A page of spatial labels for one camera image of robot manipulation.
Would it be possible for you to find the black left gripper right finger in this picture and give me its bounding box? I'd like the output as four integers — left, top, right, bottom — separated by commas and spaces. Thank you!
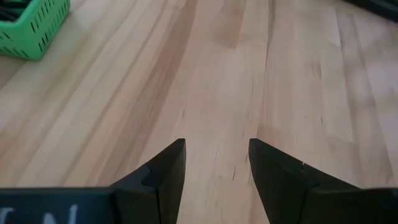
248, 139, 360, 224

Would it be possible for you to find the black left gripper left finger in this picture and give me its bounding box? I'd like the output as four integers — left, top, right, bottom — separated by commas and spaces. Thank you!
111, 139, 187, 224

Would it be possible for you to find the green plastic basket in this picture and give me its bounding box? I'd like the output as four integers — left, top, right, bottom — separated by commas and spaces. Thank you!
0, 0, 71, 62

